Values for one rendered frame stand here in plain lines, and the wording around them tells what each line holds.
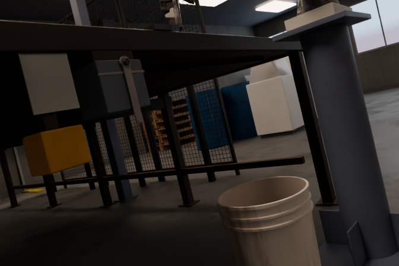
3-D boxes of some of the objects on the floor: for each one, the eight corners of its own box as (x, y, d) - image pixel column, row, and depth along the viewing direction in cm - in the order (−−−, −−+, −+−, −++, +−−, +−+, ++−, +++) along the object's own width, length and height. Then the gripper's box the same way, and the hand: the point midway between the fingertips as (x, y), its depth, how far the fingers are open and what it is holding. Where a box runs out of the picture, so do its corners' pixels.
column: (442, 233, 126) (390, 8, 124) (422, 288, 99) (357, 1, 97) (341, 226, 153) (298, 40, 151) (304, 268, 125) (250, 41, 123)
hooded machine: (309, 126, 524) (291, 48, 521) (293, 134, 480) (273, 50, 477) (274, 132, 566) (257, 60, 564) (256, 139, 522) (237, 62, 520)
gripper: (162, -6, 163) (168, 34, 164) (154, -20, 143) (161, 25, 144) (179, -10, 162) (185, 31, 163) (173, -24, 143) (180, 22, 143)
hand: (180, 28), depth 153 cm, fingers open, 14 cm apart
